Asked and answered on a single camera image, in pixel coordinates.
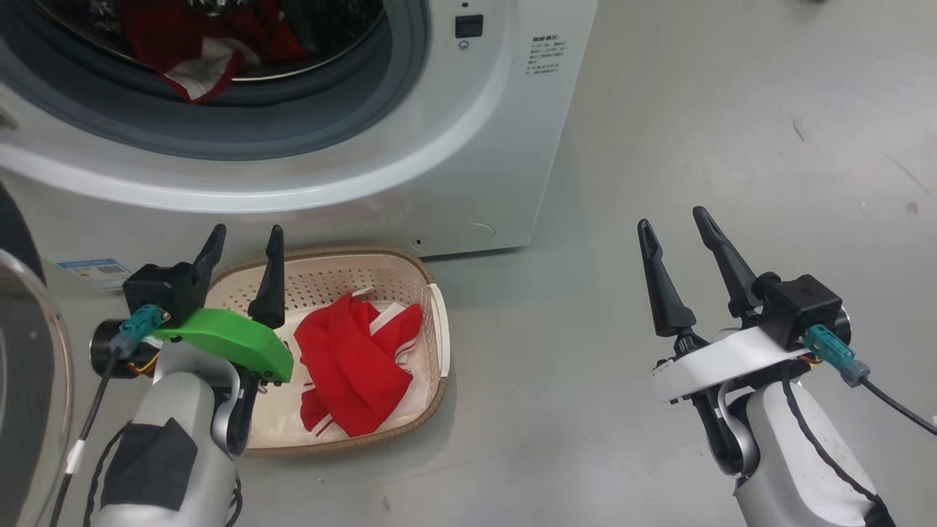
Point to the red white striped garment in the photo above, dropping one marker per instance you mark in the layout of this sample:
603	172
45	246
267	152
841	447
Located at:
351	366
168	36

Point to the dark washing machine door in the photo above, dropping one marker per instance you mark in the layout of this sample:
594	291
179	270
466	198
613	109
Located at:
29	380

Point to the beige perforated laundry basket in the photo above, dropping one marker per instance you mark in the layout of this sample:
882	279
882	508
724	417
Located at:
329	285

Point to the white washing machine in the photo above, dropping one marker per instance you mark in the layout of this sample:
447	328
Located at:
476	146

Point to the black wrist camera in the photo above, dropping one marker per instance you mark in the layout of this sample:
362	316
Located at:
798	307
157	289

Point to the blue energy label sticker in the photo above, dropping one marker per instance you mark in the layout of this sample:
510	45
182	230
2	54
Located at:
95	272

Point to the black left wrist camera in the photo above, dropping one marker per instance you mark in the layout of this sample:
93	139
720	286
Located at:
157	289

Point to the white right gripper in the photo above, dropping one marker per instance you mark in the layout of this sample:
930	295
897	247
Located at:
717	359

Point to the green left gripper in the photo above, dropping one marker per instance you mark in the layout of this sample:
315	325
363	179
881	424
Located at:
234	344

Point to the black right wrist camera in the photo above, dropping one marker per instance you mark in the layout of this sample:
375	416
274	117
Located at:
798	307

